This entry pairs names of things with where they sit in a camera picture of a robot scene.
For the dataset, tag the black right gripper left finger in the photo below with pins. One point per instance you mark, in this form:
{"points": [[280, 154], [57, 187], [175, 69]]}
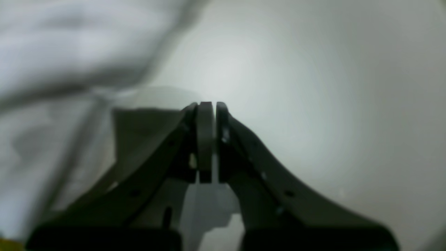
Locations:
{"points": [[159, 153]]}

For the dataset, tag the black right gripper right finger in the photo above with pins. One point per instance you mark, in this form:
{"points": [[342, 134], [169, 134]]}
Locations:
{"points": [[280, 212]]}

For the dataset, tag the white printed t-shirt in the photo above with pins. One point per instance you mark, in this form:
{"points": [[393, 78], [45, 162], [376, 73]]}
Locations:
{"points": [[65, 64]]}

